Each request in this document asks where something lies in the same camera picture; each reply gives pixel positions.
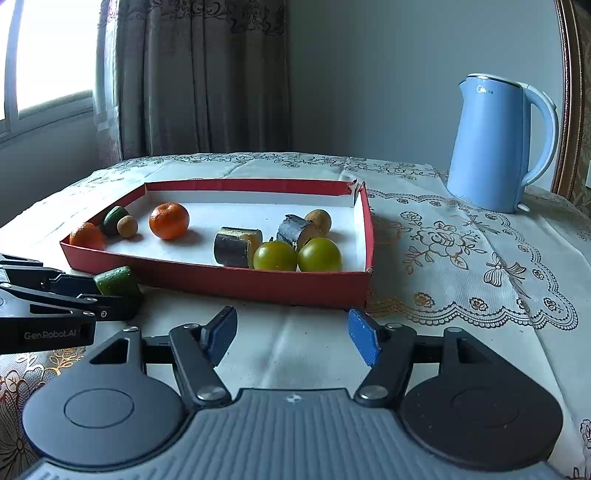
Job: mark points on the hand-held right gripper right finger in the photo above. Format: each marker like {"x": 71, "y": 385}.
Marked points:
{"x": 364, "y": 337}

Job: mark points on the large brown longan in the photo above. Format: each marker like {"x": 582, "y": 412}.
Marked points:
{"x": 322, "y": 219}

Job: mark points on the light blue electric kettle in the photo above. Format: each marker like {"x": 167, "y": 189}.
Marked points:
{"x": 489, "y": 147}

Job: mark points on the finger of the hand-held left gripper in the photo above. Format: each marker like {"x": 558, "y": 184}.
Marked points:
{"x": 92, "y": 308}
{"x": 69, "y": 284}

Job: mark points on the whole dark green fruit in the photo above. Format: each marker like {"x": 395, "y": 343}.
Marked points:
{"x": 113, "y": 219}

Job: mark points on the red cardboard box tray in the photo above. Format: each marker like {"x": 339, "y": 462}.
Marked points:
{"x": 207, "y": 213}

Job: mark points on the window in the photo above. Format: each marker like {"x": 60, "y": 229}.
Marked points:
{"x": 46, "y": 50}

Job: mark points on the green tomato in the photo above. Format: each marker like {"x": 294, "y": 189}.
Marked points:
{"x": 274, "y": 256}
{"x": 319, "y": 255}

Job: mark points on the eggplant chunk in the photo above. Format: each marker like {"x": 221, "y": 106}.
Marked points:
{"x": 293, "y": 229}

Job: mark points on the white floral lace tablecloth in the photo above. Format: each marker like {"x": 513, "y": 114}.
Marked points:
{"x": 461, "y": 286}

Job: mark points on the small mandarin orange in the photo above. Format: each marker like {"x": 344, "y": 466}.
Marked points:
{"x": 86, "y": 237}

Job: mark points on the small round brown longan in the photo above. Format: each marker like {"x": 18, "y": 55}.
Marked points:
{"x": 127, "y": 226}

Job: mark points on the cut green fruit piece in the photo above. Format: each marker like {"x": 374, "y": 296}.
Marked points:
{"x": 117, "y": 280}

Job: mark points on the large mandarin orange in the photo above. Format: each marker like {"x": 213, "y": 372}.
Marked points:
{"x": 169, "y": 221}

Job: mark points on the white wall switch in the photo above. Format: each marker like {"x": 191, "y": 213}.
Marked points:
{"x": 588, "y": 174}

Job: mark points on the dark sugarcane piece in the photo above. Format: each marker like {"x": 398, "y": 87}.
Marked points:
{"x": 235, "y": 247}

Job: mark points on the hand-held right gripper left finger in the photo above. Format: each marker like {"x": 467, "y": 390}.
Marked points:
{"x": 220, "y": 334}

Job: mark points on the brown patterned curtain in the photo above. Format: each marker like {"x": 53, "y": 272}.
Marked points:
{"x": 203, "y": 74}

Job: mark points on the brown wooden frame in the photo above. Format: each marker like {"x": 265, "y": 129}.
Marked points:
{"x": 570, "y": 92}

